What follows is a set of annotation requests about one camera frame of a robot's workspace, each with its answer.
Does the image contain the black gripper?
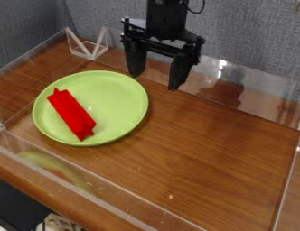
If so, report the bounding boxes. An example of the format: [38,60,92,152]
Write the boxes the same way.
[121,16,207,90]

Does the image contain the green round plate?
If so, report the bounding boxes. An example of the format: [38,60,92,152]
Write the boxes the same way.
[32,70,149,146]

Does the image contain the red plastic block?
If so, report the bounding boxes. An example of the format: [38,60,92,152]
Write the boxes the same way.
[48,88,97,141]

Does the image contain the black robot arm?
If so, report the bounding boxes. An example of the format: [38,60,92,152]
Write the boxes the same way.
[121,0,207,90]

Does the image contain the white power strip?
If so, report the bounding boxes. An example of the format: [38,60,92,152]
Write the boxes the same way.
[45,213,82,231]

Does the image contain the clear acrylic corner bracket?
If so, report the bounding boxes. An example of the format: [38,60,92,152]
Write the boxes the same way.
[66,27,109,60]

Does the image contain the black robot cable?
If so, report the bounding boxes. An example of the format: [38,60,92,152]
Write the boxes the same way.
[183,0,207,15]

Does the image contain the clear acrylic enclosure wall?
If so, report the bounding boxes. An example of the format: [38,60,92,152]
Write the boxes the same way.
[0,30,300,231]

